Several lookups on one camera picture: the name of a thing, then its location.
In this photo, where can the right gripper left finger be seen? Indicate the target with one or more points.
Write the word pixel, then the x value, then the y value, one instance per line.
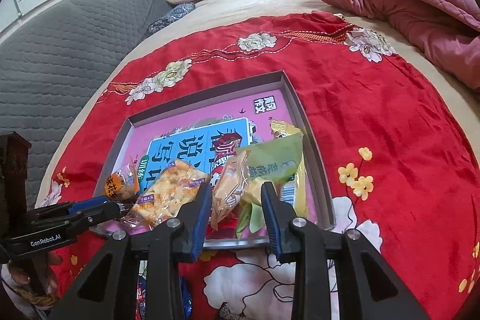
pixel 106 288

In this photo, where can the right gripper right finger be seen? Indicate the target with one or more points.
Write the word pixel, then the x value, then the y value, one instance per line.
pixel 367 287

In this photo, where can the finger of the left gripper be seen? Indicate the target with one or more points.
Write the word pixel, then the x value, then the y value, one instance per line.
pixel 93 214
pixel 78 207

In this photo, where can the orange pack fried snack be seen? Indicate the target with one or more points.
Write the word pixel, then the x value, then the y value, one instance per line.
pixel 122 184

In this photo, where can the clear pack yellow puffs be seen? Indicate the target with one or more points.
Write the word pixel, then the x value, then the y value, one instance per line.
pixel 177 185

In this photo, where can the brown bread snack pack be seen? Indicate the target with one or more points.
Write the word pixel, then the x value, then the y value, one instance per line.
pixel 230 188

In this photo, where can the red cow milk candy stick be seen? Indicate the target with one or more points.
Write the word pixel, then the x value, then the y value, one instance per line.
pixel 225 147

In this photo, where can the green yellow cake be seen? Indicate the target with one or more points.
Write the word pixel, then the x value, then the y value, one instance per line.
pixel 281 162

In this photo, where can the person's left hand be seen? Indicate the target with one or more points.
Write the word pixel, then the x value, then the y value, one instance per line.
pixel 13 278

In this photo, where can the blue cookie packet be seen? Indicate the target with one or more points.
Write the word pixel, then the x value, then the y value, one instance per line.
pixel 172 300

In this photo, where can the red floral cloth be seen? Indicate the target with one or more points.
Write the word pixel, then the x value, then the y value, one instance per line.
pixel 400 168

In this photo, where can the grey quilted headboard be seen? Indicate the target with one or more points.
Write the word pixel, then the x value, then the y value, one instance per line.
pixel 51 67

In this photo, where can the dark blue patterned cloth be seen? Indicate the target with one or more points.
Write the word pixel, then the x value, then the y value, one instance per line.
pixel 177 13

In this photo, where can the shallow grey cardboard box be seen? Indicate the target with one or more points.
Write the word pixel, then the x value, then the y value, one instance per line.
pixel 206 128

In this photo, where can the beige bed sheet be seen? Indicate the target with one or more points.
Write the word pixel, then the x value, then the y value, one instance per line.
pixel 461 101

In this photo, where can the pink quilted blanket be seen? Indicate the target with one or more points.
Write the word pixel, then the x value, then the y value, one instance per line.
pixel 445 31

